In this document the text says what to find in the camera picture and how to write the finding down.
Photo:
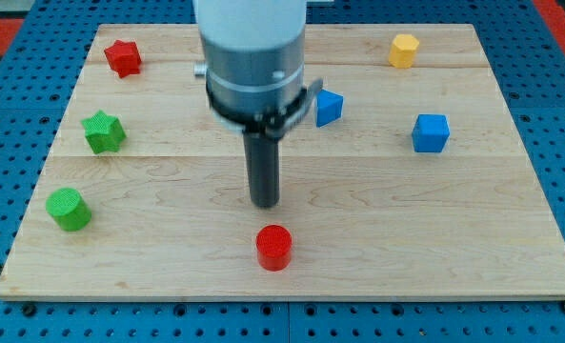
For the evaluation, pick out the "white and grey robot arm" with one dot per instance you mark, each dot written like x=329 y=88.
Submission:
x=254 y=63

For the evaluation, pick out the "blue triangle block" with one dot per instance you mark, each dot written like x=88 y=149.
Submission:
x=329 y=107

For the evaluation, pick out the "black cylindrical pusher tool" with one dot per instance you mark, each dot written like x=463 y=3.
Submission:
x=262 y=162

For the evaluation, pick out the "red cylinder block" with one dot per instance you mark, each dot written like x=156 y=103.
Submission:
x=274 y=248

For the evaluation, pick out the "light wooden board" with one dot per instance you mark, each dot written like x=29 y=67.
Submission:
x=371 y=219

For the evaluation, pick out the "blue cube block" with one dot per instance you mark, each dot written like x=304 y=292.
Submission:
x=430 y=133

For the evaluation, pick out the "yellow hexagon block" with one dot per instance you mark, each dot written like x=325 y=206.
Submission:
x=403 y=51

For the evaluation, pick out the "green star block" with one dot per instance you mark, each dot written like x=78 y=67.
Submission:
x=103 y=132

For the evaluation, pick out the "red star block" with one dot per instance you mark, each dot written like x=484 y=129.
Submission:
x=123 y=58

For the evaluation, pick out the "green cylinder block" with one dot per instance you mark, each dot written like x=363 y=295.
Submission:
x=68 y=209

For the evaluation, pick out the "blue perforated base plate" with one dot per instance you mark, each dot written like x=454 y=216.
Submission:
x=37 y=76

